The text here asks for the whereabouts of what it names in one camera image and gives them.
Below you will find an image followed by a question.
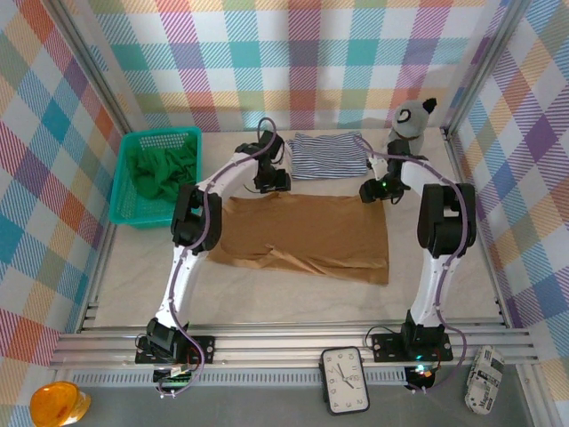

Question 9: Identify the blue white striped tank top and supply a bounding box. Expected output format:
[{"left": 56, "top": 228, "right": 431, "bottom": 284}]
[{"left": 284, "top": 129, "right": 370, "bottom": 181}]

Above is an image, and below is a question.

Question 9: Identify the brown tank top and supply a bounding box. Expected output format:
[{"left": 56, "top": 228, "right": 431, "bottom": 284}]
[{"left": 206, "top": 190, "right": 392, "bottom": 286}]

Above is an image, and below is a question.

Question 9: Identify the green tank top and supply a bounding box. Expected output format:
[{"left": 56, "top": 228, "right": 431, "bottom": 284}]
[{"left": 125, "top": 144, "right": 200, "bottom": 201}]

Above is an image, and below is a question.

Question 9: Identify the grey plush toy animal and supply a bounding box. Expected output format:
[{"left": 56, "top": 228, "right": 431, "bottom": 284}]
[{"left": 384, "top": 96, "right": 441, "bottom": 155}]

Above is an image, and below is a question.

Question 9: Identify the teal plastic basket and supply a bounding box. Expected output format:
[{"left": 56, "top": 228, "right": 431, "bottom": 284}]
[{"left": 108, "top": 126, "right": 204, "bottom": 231}]

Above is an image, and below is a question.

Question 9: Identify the small electronics board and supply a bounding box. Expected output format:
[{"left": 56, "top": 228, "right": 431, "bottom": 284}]
[
  {"left": 153, "top": 365, "right": 199, "bottom": 391},
  {"left": 405, "top": 363, "right": 437, "bottom": 391}
]

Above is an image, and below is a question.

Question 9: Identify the black framed white clock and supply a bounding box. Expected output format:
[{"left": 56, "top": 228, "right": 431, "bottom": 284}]
[{"left": 318, "top": 345, "right": 373, "bottom": 415}]

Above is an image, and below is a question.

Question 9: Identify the orange translucent plastic object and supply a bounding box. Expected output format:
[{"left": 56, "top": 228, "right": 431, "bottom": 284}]
[{"left": 29, "top": 381, "right": 92, "bottom": 427}]

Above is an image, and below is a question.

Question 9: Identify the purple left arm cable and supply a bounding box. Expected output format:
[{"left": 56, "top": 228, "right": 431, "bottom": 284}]
[{"left": 155, "top": 117, "right": 280, "bottom": 399}]

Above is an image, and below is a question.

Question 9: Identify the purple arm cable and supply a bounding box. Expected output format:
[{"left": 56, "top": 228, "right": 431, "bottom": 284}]
[
  {"left": 155, "top": 117, "right": 280, "bottom": 399},
  {"left": 354, "top": 136, "right": 469, "bottom": 397}
]

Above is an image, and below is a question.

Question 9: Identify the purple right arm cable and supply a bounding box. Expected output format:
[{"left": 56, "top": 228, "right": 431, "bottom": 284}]
[{"left": 354, "top": 136, "right": 469, "bottom": 397}]

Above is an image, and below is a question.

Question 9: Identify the aluminium side rail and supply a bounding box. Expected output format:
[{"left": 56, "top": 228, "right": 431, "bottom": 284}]
[
  {"left": 76, "top": 220, "right": 119, "bottom": 334},
  {"left": 442, "top": 126, "right": 534, "bottom": 333}
]

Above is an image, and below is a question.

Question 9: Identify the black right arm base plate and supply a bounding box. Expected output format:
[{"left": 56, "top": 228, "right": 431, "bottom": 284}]
[{"left": 371, "top": 331, "right": 454, "bottom": 364}]

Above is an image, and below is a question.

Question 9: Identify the long aluminium frame rail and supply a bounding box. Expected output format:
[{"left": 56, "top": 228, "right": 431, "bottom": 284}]
[{"left": 47, "top": 326, "right": 541, "bottom": 371}]

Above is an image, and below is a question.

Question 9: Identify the aluminium corner post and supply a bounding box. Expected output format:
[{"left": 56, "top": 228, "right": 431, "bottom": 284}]
[
  {"left": 44, "top": 0, "right": 143, "bottom": 134},
  {"left": 441, "top": 0, "right": 537, "bottom": 134}
]

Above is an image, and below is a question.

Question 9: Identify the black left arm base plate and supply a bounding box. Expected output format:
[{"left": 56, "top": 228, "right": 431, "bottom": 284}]
[{"left": 134, "top": 334, "right": 217, "bottom": 366}]

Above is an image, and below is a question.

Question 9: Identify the slotted grey cable duct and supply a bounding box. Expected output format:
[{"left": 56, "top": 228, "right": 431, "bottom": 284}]
[{"left": 70, "top": 367, "right": 410, "bottom": 387}]

